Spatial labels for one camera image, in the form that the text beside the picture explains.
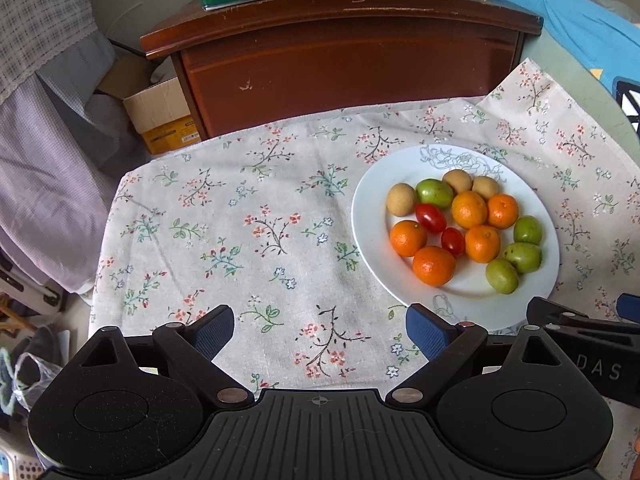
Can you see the brown longan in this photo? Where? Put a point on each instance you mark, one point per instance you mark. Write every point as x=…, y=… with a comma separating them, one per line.
x=401, y=199
x=485, y=187
x=456, y=180

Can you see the brown wooden cabinet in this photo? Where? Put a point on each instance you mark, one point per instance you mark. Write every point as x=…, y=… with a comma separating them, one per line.
x=340, y=60

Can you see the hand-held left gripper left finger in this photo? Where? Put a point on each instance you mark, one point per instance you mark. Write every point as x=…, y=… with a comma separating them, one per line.
x=215, y=330

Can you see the orange mandarin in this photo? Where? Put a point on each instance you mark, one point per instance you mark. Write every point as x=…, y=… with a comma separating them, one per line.
x=482, y=243
x=470, y=208
x=434, y=265
x=502, y=210
x=408, y=237

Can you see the clear plastic bag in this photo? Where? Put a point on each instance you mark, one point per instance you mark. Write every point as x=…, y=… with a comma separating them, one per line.
x=30, y=380

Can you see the red cherry tomato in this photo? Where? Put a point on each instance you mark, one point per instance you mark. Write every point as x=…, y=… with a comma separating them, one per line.
x=431, y=217
x=452, y=241

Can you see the checkered cloth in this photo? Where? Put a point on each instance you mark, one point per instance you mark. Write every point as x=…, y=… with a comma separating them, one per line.
x=40, y=20

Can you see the grey cloth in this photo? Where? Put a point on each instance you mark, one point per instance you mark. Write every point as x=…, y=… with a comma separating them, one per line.
x=90, y=90

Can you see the cardboard box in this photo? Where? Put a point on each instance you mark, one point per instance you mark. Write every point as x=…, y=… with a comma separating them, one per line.
x=160, y=120

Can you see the floral tablecloth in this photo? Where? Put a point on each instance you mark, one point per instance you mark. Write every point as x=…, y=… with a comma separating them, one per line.
x=225, y=210

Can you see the white plate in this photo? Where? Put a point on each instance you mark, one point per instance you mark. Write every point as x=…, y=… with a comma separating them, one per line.
x=375, y=240

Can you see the blue printed blanket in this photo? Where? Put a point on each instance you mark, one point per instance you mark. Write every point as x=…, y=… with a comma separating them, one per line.
x=575, y=15

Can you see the green jujube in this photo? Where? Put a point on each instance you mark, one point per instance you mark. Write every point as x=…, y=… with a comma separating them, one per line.
x=522, y=256
x=435, y=192
x=527, y=230
x=501, y=275

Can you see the white black appliance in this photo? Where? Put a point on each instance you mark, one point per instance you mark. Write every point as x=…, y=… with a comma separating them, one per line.
x=25, y=280

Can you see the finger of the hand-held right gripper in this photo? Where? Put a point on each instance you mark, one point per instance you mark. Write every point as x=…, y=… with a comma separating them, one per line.
x=630, y=305
x=550, y=312

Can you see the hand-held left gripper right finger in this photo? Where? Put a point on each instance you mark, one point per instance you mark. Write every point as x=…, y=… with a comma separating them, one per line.
x=430, y=332

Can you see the white plastic basket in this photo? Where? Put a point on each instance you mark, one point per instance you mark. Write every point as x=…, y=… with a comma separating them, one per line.
x=12, y=460

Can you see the purple waffle blanket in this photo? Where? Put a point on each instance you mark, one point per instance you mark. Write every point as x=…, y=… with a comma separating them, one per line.
x=45, y=185

